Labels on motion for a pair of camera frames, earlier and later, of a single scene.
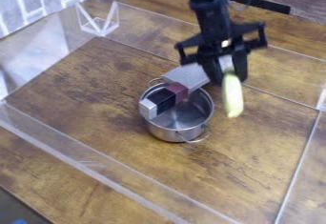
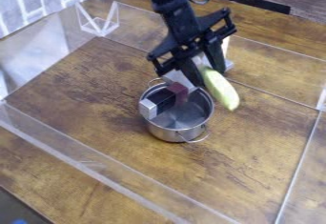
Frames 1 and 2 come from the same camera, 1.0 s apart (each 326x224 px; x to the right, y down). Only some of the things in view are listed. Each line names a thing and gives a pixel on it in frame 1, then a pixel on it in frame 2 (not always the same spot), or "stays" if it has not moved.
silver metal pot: [180, 123] stays
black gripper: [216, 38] -> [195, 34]
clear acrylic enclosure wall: [80, 161] stays
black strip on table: [261, 3] stays
